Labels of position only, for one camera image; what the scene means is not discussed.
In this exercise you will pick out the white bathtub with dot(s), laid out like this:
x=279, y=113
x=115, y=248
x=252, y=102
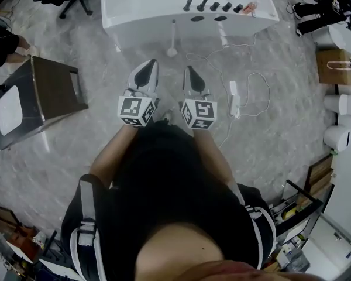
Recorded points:
x=152, y=4

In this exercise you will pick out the black shower handset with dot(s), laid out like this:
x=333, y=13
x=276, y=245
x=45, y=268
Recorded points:
x=189, y=2

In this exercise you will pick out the person's left forearm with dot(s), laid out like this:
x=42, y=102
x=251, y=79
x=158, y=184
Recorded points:
x=112, y=154

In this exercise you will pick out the orange bottle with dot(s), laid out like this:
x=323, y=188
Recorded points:
x=250, y=8

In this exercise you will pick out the brown cardboard box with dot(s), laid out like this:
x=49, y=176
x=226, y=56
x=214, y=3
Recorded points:
x=336, y=69

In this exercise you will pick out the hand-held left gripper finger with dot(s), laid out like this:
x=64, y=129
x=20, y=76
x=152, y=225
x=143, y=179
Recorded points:
x=156, y=76
x=141, y=75

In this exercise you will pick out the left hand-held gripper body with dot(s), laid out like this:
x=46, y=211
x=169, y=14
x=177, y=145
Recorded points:
x=136, y=109

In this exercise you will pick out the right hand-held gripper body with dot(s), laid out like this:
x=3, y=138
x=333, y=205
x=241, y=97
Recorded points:
x=199, y=112

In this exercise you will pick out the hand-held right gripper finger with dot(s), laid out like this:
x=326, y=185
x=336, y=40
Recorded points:
x=186, y=80
x=197, y=82

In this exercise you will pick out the black metal rack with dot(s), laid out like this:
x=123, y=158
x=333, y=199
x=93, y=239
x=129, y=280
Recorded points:
x=295, y=209

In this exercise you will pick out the stack of wooden boards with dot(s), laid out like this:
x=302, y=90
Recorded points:
x=320, y=174

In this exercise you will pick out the white power strip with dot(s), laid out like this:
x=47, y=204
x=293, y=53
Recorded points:
x=234, y=99

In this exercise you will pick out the white round bin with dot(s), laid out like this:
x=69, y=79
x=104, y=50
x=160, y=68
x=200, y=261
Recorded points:
x=336, y=137
x=330, y=37
x=340, y=104

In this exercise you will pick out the dark vanity cabinet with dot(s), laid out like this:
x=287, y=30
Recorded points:
x=38, y=98

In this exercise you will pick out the person's right forearm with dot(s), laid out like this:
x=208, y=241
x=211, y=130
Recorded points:
x=215, y=157

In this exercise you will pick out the person's black clothing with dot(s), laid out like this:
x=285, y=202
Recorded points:
x=169, y=186

